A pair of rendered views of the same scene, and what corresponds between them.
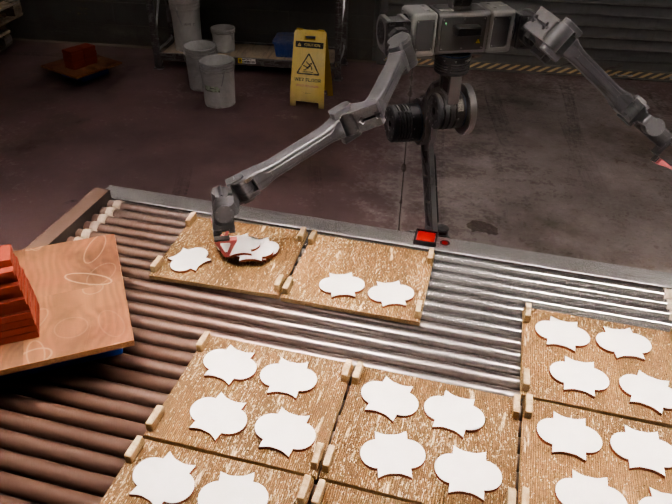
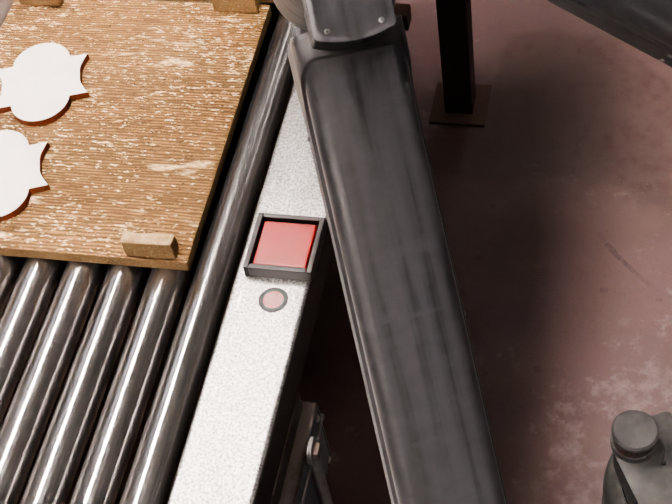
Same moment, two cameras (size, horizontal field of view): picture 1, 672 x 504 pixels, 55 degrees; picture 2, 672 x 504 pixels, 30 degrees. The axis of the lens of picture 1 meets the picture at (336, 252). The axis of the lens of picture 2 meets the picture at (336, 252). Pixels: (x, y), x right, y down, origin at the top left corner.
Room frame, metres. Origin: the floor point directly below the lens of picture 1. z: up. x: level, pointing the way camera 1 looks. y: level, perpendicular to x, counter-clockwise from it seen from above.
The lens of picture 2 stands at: (1.96, -1.15, 1.98)
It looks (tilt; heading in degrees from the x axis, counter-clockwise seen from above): 52 degrees down; 97
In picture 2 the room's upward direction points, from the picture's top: 12 degrees counter-clockwise
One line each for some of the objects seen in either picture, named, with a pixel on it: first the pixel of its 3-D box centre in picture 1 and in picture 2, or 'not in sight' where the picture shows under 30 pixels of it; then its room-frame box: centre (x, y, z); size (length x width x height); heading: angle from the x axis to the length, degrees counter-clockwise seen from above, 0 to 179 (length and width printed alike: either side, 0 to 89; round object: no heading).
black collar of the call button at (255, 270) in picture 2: (426, 237); (285, 246); (1.81, -0.30, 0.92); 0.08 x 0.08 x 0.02; 76
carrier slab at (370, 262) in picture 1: (361, 275); (94, 119); (1.58, -0.08, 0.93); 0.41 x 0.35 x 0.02; 77
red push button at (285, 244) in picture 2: (425, 238); (285, 247); (1.81, -0.30, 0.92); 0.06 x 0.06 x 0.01; 76
